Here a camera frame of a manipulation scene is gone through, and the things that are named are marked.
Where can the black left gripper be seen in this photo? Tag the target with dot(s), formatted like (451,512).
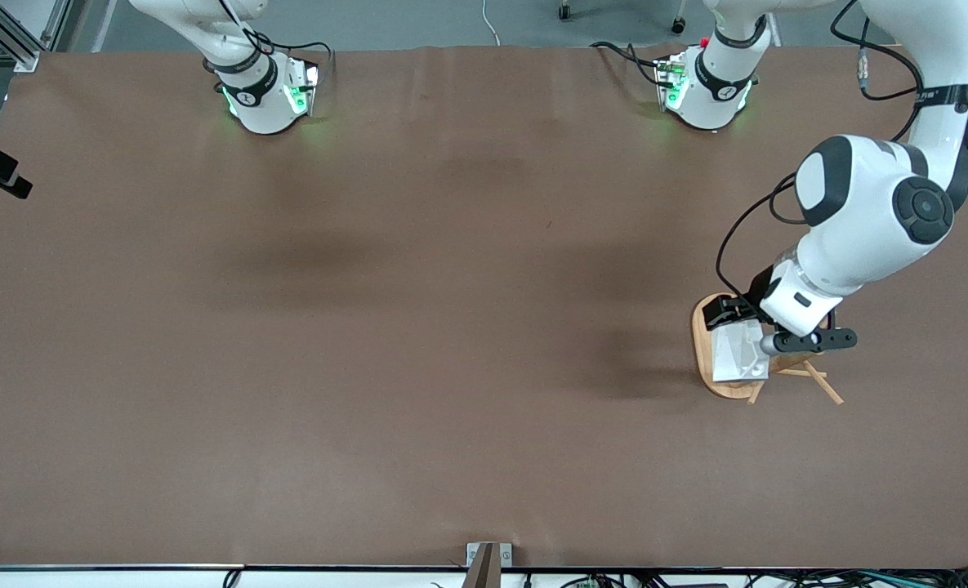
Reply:
(754,298)

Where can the white faceted cup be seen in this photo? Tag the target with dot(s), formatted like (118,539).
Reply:
(737,359)

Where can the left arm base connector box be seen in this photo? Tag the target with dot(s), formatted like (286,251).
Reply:
(671,82)

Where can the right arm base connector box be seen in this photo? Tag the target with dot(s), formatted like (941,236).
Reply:
(304,82)

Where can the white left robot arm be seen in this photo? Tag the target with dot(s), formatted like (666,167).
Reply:
(859,220)

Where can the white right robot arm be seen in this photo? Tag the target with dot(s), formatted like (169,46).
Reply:
(259,106)

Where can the wooden cup rack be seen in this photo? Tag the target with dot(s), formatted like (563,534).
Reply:
(700,347)

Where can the brown paper table cover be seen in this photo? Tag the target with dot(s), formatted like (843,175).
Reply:
(451,327)

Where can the aluminium frame post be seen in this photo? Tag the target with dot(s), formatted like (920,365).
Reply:
(10,41)

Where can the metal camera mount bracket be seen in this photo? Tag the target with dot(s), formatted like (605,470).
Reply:
(488,559)

